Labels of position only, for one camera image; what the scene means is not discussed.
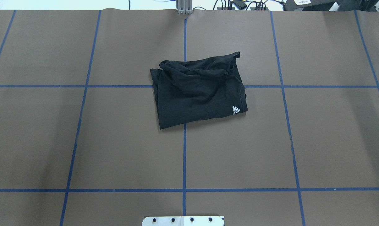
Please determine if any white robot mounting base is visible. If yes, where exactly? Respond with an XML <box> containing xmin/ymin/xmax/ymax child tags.
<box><xmin>142</xmin><ymin>216</ymin><xmax>225</xmax><ymax>226</ymax></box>

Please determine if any black graphic t-shirt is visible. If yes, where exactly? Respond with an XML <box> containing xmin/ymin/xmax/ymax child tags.
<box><xmin>150</xmin><ymin>52</ymin><xmax>248</xmax><ymax>130</ymax></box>

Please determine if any aluminium frame post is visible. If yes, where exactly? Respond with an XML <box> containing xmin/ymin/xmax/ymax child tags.
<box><xmin>175</xmin><ymin>0</ymin><xmax>193</xmax><ymax>15</ymax></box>

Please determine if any brown table mat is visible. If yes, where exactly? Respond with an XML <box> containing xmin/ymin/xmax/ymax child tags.
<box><xmin>0</xmin><ymin>8</ymin><xmax>379</xmax><ymax>226</ymax></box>

